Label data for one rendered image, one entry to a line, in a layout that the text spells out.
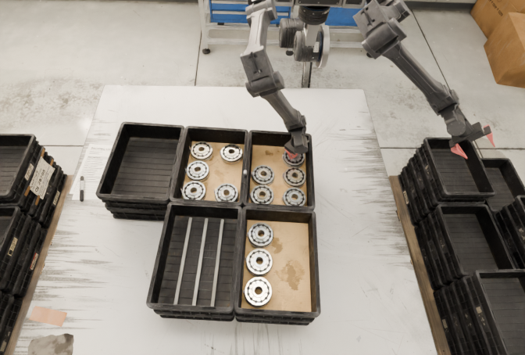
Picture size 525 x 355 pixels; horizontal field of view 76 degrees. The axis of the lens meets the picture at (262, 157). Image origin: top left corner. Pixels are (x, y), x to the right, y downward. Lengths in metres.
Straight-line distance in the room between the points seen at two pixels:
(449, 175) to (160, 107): 1.77
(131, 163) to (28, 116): 1.80
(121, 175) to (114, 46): 2.26
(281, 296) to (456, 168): 1.45
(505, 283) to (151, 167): 1.83
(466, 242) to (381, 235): 0.71
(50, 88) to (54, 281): 2.15
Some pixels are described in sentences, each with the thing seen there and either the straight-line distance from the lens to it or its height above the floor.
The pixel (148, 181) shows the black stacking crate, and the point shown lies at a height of 0.83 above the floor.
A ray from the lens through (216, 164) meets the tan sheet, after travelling 1.60.
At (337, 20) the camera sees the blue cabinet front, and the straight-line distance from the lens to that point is 3.39.
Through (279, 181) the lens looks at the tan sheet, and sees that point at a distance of 1.55.
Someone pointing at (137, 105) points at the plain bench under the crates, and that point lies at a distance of 2.09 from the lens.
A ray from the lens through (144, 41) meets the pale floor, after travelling 3.75.
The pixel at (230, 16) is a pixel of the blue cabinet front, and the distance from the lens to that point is 3.28.
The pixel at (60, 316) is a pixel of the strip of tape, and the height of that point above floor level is 0.70.
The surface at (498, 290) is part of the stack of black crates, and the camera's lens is 2.13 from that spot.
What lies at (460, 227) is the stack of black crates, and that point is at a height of 0.38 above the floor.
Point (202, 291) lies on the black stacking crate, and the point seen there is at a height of 0.83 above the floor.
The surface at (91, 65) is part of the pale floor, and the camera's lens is 3.61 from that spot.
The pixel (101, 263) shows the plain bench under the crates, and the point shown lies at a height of 0.70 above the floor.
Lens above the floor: 2.16
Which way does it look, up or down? 56 degrees down
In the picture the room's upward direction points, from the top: 5 degrees clockwise
